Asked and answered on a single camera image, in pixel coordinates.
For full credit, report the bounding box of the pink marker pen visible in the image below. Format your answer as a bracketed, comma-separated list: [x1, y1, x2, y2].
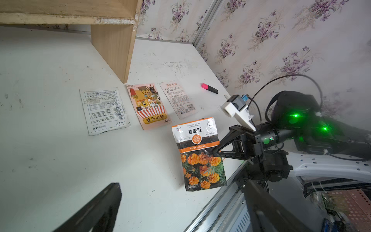
[202, 83, 219, 94]

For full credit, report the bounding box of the colourful cartoon seed packet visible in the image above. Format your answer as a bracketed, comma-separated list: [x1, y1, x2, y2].
[127, 83, 171, 131]

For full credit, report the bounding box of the orange flower seed packet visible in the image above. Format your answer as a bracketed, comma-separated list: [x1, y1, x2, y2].
[172, 117, 227, 192]

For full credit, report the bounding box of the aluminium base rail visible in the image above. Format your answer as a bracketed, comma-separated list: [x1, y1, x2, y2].
[182, 168, 371, 232]

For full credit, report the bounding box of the pink white seed packet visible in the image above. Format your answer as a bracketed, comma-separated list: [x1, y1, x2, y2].
[159, 81, 198, 119]

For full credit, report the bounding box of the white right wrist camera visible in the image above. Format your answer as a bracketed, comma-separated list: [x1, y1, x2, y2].
[221, 95, 256, 131]

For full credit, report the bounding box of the wooden two-tier shelf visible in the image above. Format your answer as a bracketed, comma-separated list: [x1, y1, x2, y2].
[1, 0, 142, 84]

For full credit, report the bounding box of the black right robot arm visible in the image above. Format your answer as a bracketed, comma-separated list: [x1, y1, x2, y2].
[212, 91, 371, 197]

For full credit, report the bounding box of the white printed seed packet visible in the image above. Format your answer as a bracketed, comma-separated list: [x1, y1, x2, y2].
[80, 88, 131, 136]

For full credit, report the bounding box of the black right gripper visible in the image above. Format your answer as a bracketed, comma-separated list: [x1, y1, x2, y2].
[211, 125, 279, 160]

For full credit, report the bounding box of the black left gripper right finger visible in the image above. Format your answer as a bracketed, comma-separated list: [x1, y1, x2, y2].
[243, 180, 311, 232]

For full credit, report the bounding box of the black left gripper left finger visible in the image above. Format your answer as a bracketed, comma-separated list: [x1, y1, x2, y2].
[55, 183, 122, 232]

